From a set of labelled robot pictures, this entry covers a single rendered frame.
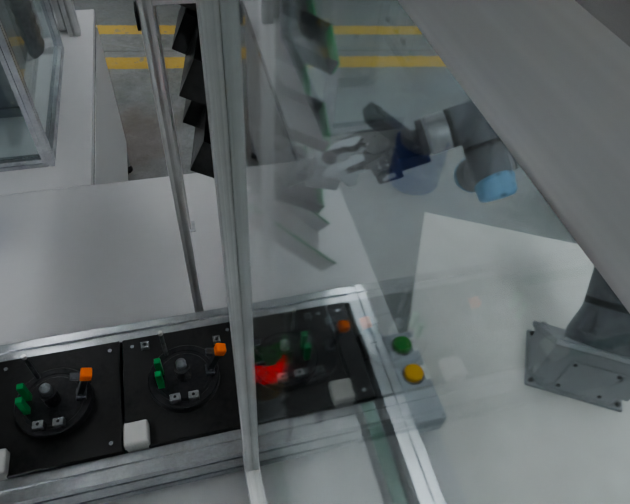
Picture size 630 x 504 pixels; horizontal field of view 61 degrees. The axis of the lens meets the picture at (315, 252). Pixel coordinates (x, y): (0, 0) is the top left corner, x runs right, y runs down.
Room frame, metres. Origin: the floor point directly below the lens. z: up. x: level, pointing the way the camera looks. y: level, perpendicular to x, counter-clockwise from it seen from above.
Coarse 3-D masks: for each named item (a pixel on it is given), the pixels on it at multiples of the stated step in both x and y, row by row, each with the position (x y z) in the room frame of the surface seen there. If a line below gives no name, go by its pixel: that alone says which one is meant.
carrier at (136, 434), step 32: (128, 352) 0.55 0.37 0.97; (160, 352) 0.55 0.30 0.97; (192, 352) 0.55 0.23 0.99; (128, 384) 0.48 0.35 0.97; (160, 384) 0.46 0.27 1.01; (192, 384) 0.48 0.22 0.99; (224, 384) 0.50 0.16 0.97; (128, 416) 0.41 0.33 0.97; (160, 416) 0.42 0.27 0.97; (192, 416) 0.42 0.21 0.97; (224, 416) 0.43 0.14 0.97; (128, 448) 0.35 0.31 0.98
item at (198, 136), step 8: (200, 120) 0.86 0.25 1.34; (200, 128) 0.83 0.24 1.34; (208, 128) 0.88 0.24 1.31; (200, 136) 0.80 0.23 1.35; (208, 136) 0.87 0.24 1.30; (200, 144) 0.77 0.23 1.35; (208, 144) 0.76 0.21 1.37; (192, 152) 0.80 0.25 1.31; (200, 152) 0.76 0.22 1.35; (208, 152) 0.76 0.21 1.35; (192, 160) 0.77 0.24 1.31; (200, 160) 0.76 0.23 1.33; (208, 160) 0.76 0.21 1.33; (192, 168) 0.75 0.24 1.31; (200, 168) 0.76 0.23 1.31; (208, 168) 0.76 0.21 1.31
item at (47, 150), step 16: (48, 0) 1.85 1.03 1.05; (0, 32) 1.21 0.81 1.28; (0, 48) 1.20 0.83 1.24; (16, 64) 1.22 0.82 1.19; (16, 80) 1.20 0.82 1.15; (16, 96) 1.20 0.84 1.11; (32, 112) 1.21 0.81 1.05; (32, 128) 1.20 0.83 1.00; (48, 144) 1.23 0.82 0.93; (16, 160) 1.18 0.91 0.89; (32, 160) 1.19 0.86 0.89; (48, 160) 1.20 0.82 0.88
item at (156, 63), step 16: (144, 0) 0.70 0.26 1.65; (144, 16) 0.69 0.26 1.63; (144, 32) 0.69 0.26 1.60; (160, 48) 1.00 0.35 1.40; (160, 64) 0.69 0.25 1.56; (160, 80) 0.69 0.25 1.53; (160, 96) 0.70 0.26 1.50; (160, 112) 0.69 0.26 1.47; (160, 128) 0.69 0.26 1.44; (176, 144) 1.00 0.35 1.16; (176, 160) 0.69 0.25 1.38; (176, 176) 0.69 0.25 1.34; (176, 192) 0.70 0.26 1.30; (176, 208) 0.69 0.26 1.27; (192, 224) 1.02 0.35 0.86; (192, 256) 0.69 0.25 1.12; (192, 272) 0.70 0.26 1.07; (192, 288) 0.69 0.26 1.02
